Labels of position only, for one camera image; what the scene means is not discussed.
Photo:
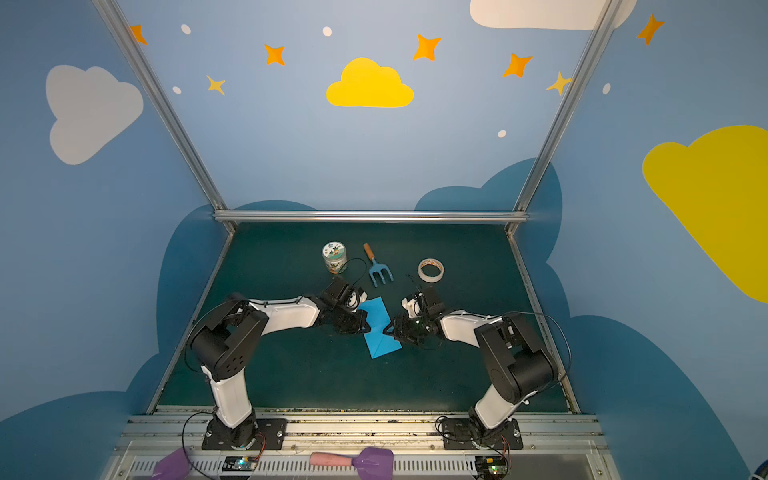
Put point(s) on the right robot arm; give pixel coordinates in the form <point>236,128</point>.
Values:
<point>516,359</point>

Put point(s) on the small patterned jar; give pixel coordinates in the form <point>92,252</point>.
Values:
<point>334,255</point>

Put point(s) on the purple shovel pink handle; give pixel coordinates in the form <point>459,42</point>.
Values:
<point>371,463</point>

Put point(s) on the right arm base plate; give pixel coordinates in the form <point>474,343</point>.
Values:
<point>467,434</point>

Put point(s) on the aluminium right corner post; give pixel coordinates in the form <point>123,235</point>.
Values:
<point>591,55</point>

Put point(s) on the right side floor rail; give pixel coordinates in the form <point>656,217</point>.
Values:
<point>552,333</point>

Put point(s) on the blue garden fork wooden handle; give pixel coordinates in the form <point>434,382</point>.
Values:
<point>379,273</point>

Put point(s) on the right green circuit board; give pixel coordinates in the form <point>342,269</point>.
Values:
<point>491,466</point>

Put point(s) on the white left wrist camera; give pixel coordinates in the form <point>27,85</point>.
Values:
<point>358,297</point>

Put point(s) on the left green circuit board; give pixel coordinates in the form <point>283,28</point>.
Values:
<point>240,463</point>

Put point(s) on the purple scoop left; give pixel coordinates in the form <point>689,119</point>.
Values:
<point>175,466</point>

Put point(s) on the cyan paper sheet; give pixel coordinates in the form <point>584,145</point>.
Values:
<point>378,318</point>

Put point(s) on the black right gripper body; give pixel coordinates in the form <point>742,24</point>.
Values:
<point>402,327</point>

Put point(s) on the aluminium back frame rail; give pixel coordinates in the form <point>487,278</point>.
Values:
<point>422,217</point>

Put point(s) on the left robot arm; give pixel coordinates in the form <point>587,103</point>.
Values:
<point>225,339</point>

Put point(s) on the aluminium corner post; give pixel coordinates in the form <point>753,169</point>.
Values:
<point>114,19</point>
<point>591,55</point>

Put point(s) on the front aluminium rail base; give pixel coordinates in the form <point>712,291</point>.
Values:
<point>556,446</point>

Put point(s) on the left side floor rail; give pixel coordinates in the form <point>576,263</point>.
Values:
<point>190,266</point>

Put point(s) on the white double-sided tape roll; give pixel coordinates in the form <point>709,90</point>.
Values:
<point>430,270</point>

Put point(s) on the aluminium left corner post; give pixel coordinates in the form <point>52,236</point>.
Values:
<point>114,19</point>

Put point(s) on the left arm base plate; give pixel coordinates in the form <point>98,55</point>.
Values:
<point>251,434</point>

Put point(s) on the green circuit board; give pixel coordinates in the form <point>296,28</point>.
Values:
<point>491,466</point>
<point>240,463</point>

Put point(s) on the floor rail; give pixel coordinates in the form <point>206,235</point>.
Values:
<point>552,333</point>
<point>190,266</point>

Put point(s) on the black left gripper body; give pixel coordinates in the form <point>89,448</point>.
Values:
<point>354,318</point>

